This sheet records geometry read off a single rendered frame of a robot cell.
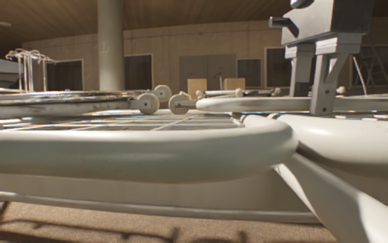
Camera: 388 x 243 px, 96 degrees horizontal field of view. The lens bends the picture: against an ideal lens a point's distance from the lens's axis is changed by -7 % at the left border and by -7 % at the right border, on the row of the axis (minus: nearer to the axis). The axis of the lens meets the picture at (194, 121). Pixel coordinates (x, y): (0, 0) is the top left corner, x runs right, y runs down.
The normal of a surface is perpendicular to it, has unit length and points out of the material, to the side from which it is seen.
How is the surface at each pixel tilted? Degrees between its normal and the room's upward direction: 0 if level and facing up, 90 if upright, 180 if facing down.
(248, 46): 90
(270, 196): 90
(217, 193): 90
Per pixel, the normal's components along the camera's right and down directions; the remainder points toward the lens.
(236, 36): -0.12, 0.07
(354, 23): -0.01, 0.26
